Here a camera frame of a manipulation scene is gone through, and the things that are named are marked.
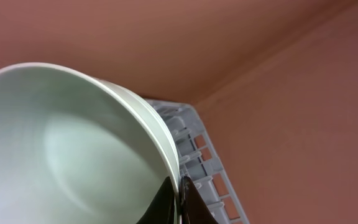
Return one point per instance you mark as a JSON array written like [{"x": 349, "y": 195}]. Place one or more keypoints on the green bowl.
[{"x": 77, "y": 150}]

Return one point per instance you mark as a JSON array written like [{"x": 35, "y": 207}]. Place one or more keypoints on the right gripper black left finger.
[{"x": 162, "y": 208}]

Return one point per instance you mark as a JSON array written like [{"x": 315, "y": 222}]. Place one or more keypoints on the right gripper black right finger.
[{"x": 193, "y": 208}]

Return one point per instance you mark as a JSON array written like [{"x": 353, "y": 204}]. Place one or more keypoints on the grey dishwasher rack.
[{"x": 199, "y": 160}]

